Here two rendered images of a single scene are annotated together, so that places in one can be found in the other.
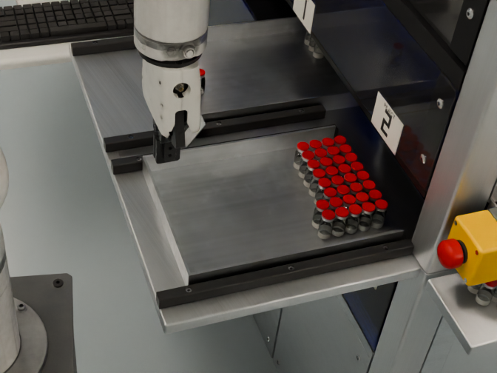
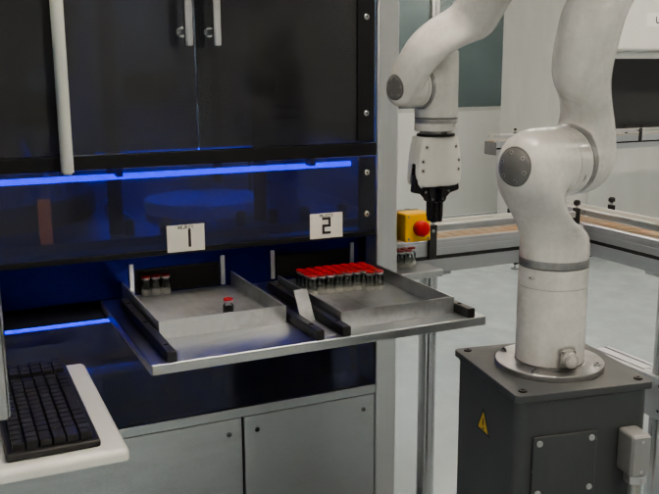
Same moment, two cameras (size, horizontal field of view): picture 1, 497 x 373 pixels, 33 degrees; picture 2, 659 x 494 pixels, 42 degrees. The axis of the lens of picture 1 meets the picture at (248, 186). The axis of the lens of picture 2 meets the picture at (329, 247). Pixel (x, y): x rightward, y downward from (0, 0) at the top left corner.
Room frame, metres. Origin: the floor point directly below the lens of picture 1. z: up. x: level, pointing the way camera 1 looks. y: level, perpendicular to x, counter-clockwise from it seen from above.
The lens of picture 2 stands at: (1.04, 1.79, 1.38)
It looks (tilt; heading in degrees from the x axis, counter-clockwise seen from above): 12 degrees down; 269
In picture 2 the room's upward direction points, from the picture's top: straight up
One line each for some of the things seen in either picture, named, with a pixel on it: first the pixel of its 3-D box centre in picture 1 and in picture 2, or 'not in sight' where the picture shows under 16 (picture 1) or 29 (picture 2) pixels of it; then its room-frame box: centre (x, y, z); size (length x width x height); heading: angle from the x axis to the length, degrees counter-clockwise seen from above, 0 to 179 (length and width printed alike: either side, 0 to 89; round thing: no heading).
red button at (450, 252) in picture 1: (453, 253); (421, 228); (0.79, -0.29, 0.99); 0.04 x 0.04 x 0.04; 24
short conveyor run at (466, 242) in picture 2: not in sight; (474, 235); (0.60, -0.58, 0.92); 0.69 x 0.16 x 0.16; 24
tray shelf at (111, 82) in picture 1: (244, 143); (285, 312); (1.11, 0.02, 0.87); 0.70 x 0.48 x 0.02; 24
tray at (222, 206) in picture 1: (268, 200); (361, 293); (0.95, -0.03, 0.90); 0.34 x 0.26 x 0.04; 114
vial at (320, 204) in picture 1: (320, 214); (370, 280); (0.92, -0.12, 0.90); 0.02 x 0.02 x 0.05
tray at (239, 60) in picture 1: (251, 69); (199, 301); (1.30, 0.02, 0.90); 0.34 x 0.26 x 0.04; 114
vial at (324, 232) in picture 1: (326, 224); (379, 279); (0.90, -0.13, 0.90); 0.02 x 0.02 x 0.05
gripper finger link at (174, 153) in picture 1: (171, 146); (441, 204); (0.79, 0.10, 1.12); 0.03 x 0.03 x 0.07; 26
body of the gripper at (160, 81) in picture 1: (168, 78); (434, 157); (0.81, 0.11, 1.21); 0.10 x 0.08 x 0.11; 26
